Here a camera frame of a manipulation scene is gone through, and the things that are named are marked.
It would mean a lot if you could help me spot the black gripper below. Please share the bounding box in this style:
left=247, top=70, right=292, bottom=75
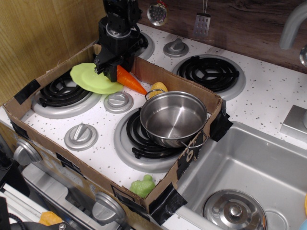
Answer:
left=94, top=18, right=140, bottom=82

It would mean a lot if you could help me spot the orange toy carrot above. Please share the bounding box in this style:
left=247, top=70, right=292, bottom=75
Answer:
left=117, top=65, right=147, bottom=95

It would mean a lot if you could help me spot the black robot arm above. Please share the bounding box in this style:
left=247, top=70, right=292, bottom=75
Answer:
left=94, top=0, right=142, bottom=82

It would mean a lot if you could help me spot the light green plastic plate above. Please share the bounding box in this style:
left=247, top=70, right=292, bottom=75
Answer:
left=70, top=63, right=123, bottom=94

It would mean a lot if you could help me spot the black back left burner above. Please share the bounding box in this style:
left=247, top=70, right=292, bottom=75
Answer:
left=135, top=33, right=148, bottom=57

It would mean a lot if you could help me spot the black burner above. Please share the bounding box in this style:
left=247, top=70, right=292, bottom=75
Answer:
left=178, top=57, right=240, bottom=92
left=126, top=108, right=184, bottom=159
left=38, top=71, right=92, bottom=107
left=135, top=33, right=148, bottom=57

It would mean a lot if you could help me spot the silver knob centre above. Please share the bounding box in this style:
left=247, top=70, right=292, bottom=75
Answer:
left=104, top=92, right=134, bottom=114

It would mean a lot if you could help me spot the yellow toy corn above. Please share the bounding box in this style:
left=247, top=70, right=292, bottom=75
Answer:
left=149, top=82, right=168, bottom=99

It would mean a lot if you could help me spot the silver knob back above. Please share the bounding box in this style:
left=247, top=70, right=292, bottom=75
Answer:
left=163, top=38, right=189, bottom=58

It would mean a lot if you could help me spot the black front left burner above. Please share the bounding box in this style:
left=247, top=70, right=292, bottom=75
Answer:
left=38, top=71, right=92, bottom=107

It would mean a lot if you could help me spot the silver hanging strainer ladle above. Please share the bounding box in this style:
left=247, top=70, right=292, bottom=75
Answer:
left=147, top=0, right=169, bottom=26

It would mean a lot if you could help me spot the stainless steel pot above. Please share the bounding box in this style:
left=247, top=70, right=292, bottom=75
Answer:
left=140, top=91, right=208, bottom=148

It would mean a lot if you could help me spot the silver knob front left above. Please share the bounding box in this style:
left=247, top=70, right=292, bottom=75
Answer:
left=64, top=123, right=98, bottom=151

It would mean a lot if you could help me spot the black front right burner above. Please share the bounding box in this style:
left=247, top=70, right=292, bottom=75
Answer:
left=126, top=108, right=184, bottom=159

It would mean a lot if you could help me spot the silver hanging slotted spatula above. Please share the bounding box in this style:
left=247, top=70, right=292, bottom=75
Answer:
left=192, top=0, right=211, bottom=37

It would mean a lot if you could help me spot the black back right burner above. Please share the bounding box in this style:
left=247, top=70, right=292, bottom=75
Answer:
left=178, top=57, right=240, bottom=92

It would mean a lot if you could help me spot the brown cardboard fence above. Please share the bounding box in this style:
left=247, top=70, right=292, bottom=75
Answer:
left=2, top=44, right=234, bottom=226

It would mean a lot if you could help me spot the green toy vegetable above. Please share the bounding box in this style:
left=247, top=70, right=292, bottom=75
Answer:
left=130, top=174, right=155, bottom=198

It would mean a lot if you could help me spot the silver oven knob left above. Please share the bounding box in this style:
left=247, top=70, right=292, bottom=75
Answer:
left=13, top=138, right=42, bottom=166

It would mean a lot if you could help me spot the silver oven knob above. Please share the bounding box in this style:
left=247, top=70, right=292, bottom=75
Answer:
left=13, top=138, right=42, bottom=166
left=92, top=192, right=126, bottom=225

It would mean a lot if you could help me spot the silver oven knob right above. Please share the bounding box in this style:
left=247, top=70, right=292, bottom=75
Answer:
left=92, top=192, right=126, bottom=225

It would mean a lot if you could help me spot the orange toy food piece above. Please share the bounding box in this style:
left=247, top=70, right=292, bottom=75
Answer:
left=39, top=211, right=62, bottom=226

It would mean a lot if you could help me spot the grey toy faucet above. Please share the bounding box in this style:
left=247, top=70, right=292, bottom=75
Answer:
left=279, top=1, right=307, bottom=72

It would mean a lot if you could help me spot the silver pot lid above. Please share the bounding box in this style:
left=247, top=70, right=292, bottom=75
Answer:
left=202, top=189, right=268, bottom=230

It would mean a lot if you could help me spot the grey faucet base block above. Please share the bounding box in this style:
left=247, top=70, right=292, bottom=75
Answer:
left=280, top=105, right=307, bottom=142

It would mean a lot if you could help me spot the grey sink basin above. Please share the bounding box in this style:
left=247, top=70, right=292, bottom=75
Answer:
left=178, top=122, right=307, bottom=230

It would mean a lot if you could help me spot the black cable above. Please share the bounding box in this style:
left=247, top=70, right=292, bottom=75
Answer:
left=0, top=212, right=24, bottom=230

